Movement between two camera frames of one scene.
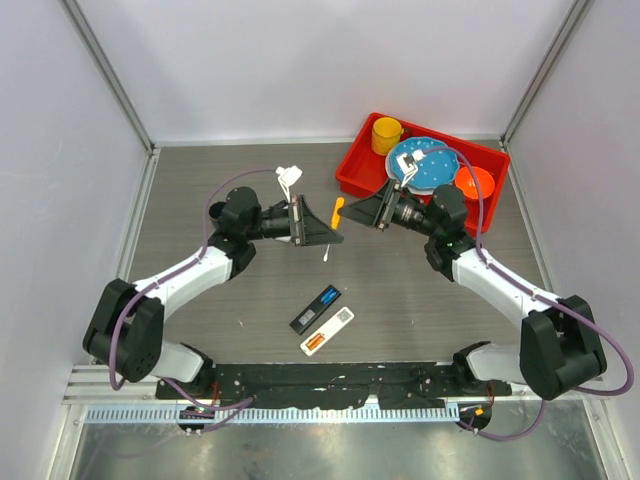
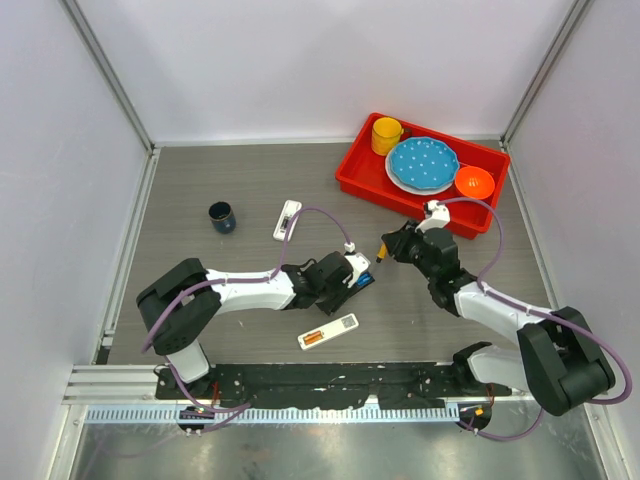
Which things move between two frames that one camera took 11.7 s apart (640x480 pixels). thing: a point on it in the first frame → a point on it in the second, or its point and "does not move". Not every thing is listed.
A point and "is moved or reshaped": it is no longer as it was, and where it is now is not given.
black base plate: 333,384 does not move
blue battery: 328,295 is moved or reshaped
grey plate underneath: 424,191 does not move
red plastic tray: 422,160 does not move
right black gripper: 373,211 → 398,241
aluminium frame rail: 91,384 does not move
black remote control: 314,309 → 328,305
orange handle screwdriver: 336,219 → 382,253
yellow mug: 385,135 does not move
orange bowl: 465,180 does not move
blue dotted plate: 437,169 does not move
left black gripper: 309,231 → 343,287
